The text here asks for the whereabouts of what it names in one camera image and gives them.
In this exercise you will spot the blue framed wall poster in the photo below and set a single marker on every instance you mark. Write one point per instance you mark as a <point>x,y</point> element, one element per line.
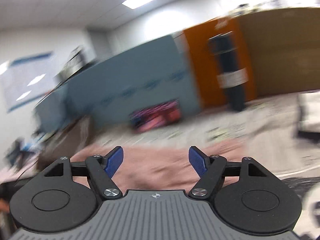
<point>28,78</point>

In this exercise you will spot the brown cardboard box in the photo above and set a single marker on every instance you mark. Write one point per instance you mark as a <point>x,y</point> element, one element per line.
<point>283,45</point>

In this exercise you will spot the dark thermos bottle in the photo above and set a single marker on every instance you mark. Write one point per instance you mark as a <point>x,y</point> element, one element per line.
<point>231,78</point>

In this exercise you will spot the pink knitted cardigan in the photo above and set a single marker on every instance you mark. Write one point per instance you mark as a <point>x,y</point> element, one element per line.
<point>160,168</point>

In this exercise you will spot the smartphone with lit screen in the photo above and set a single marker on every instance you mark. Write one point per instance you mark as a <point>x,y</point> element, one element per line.
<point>156,116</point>

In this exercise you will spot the patterned grey bed sheet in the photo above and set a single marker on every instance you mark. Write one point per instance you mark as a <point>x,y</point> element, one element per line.
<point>266,130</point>

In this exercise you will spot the orange cardboard box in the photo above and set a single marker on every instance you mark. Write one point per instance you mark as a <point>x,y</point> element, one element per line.
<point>205,65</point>

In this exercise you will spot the black white pouch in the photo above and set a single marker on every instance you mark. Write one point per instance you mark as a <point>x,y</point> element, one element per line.
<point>308,116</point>

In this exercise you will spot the large blue cardboard box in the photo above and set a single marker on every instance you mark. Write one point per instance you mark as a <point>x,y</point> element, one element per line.
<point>141,77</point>

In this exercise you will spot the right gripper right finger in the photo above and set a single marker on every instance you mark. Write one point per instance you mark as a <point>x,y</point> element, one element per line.
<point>210,171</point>

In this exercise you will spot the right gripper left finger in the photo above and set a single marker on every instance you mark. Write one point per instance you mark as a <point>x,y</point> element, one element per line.
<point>101,170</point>

